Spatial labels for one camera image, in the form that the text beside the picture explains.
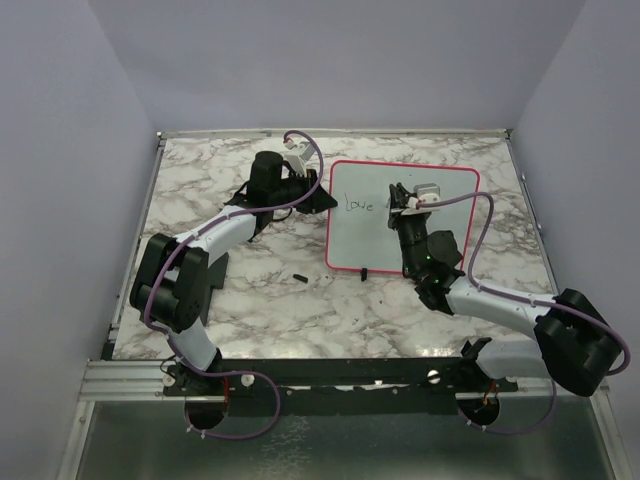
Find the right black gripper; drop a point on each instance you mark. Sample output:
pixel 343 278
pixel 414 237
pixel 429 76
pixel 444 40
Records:
pixel 401 195

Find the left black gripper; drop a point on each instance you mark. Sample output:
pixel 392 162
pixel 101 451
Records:
pixel 320 200

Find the black marker cap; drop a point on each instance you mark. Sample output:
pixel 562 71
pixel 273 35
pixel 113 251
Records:
pixel 300 278

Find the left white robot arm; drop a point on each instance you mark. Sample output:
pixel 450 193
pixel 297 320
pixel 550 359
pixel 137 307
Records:
pixel 174 282

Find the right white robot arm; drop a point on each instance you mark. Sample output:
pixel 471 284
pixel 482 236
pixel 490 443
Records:
pixel 567 339

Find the black foam pad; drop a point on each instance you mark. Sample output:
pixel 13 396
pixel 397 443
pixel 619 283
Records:
pixel 215 280

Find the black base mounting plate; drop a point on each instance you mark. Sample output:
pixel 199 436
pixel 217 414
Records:
pixel 336 387

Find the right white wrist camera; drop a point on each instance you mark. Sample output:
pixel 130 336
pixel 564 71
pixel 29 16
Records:
pixel 425 197

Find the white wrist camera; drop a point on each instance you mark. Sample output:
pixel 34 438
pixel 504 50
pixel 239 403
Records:
pixel 297 155
pixel 425 197

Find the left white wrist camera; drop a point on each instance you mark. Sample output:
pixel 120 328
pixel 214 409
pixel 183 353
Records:
pixel 297 155

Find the aluminium table frame rail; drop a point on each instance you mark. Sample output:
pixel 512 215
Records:
pixel 105 379

